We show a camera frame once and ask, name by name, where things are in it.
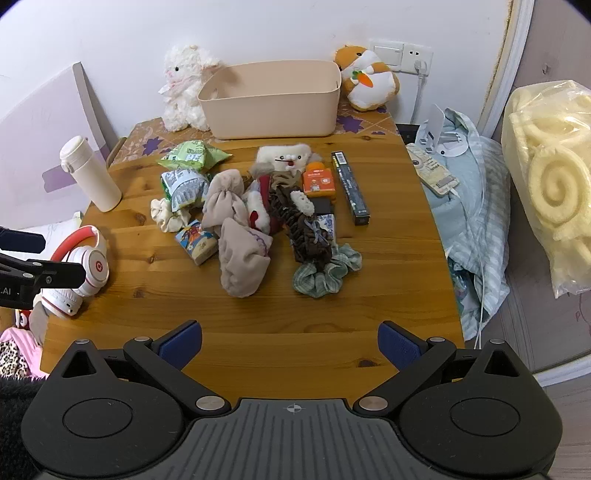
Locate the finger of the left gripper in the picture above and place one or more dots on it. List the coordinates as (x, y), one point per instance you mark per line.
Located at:
(18, 241)
(49, 274)

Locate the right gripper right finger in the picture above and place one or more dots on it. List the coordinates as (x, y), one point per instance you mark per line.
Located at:
(420, 364)

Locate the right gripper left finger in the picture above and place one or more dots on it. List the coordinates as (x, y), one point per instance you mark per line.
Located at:
(160, 362)

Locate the green plaid scrunchie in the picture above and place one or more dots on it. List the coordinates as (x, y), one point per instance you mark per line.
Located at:
(317, 282)

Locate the beige plush sock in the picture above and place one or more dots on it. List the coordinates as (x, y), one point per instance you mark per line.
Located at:
(244, 255)
(224, 200)

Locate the cream scrunchie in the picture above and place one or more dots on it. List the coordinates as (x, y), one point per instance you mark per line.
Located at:
(167, 220)

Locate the brown patterned scrunchie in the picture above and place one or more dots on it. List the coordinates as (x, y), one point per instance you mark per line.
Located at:
(296, 212)

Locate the blue white snack packet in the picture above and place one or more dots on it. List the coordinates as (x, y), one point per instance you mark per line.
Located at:
(184, 188)

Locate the red white plush headband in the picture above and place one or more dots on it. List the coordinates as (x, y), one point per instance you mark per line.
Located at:
(257, 201)

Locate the green snack packet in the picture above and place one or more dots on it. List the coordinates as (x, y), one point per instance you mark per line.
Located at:
(195, 155)

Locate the orange vitamin bottle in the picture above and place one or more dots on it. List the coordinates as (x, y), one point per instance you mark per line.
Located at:
(318, 181)

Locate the dark long Sanrio box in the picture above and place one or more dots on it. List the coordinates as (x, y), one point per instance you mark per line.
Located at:
(357, 205)

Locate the white plush slipper toy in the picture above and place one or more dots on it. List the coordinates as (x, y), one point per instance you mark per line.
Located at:
(281, 158)

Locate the white thermos bottle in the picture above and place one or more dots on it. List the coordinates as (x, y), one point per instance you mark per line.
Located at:
(79, 160)

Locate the beige remote card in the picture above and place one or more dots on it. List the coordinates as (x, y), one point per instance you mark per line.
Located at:
(432, 173)

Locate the white phone stand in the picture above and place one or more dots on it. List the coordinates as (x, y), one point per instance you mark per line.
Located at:
(434, 137)

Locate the white plush lamb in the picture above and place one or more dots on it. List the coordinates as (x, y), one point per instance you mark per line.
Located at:
(186, 70)

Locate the orange hamster plush with carrot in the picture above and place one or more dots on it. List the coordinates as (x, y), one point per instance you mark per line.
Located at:
(367, 82)

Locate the beige plastic storage bin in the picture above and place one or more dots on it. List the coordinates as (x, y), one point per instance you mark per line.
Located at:
(255, 88)

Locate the white wall socket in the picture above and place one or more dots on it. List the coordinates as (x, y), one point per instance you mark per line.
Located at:
(403, 56)

